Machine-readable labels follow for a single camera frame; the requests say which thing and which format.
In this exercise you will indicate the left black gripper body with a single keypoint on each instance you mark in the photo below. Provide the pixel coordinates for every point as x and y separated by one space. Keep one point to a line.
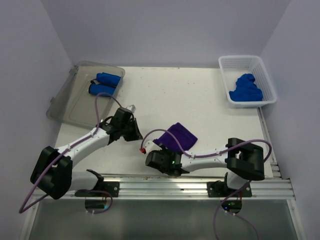
129 131

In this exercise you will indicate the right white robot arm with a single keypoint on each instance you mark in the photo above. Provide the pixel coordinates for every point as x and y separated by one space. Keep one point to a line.
243 160

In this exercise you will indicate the rolled blue towel upper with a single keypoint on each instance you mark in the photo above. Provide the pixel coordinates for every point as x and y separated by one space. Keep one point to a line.
108 79

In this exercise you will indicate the crumpled blue towel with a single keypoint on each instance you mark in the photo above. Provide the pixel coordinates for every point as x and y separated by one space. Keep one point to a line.
246 90

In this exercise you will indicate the aluminium mounting rail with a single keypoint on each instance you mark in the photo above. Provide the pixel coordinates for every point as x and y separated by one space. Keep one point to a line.
152 187

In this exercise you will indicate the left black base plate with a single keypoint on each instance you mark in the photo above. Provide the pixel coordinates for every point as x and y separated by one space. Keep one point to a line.
111 187

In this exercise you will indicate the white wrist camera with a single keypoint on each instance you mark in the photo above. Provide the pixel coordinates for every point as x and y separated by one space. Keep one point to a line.
149 146
131 108

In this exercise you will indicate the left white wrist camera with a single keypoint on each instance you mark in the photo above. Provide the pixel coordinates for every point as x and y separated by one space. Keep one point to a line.
131 108

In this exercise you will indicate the purple towel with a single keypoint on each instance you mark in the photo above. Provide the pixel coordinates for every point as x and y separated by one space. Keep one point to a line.
186 139

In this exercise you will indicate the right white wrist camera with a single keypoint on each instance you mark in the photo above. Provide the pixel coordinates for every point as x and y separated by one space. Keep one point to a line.
149 146

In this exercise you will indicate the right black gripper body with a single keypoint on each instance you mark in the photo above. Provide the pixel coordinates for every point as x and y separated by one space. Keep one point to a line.
164 151

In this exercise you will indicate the rolled blue towel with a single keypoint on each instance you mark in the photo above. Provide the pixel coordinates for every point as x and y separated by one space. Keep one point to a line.
101 90
108 79

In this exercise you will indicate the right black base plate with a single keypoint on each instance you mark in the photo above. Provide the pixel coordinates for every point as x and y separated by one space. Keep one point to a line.
219 189

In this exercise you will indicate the clear plastic bin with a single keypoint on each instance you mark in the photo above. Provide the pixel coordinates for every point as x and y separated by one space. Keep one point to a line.
73 104

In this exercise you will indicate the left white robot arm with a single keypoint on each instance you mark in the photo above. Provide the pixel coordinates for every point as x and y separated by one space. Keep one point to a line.
53 172

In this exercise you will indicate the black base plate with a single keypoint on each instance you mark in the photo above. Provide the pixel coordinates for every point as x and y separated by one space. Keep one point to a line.
111 187
219 189

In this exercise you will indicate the rolled blue towel lower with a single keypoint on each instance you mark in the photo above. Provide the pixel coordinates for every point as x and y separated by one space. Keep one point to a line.
101 90

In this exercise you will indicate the white plastic basket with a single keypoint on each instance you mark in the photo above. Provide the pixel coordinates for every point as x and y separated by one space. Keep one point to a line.
234 66

